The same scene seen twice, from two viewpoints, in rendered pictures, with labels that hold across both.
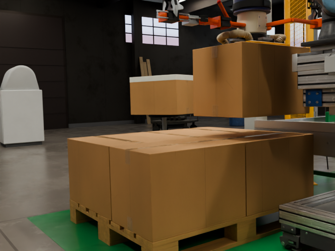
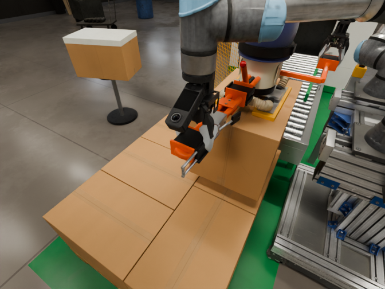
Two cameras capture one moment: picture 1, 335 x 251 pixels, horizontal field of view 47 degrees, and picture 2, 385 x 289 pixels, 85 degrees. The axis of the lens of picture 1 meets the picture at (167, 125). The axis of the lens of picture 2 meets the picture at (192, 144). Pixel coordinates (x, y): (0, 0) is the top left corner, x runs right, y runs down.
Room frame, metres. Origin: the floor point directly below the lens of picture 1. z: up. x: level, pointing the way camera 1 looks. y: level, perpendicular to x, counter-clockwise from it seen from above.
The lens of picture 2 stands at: (1.62, 0.15, 1.59)
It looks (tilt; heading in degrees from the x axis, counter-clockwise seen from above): 41 degrees down; 336
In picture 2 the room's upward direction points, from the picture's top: straight up
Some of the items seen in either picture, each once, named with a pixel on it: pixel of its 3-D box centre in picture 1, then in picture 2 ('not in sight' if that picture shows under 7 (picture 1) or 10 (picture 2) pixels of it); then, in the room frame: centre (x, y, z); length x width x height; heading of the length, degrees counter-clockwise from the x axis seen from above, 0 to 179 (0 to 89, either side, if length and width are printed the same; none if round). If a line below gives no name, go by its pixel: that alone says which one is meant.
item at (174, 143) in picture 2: (168, 17); (189, 143); (2.03, -0.02, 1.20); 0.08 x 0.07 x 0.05; 124
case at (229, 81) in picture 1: (251, 81); (245, 127); (2.37, -0.52, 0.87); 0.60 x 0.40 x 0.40; 126
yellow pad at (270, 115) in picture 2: (263, 42); (274, 97); (2.28, -0.57, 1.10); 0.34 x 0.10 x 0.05; 124
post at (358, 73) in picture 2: not in sight; (332, 122); (2.50, -1.61, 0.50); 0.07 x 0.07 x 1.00; 35
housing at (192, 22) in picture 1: (190, 20); (213, 121); (2.10, -0.14, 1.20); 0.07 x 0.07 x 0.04; 34
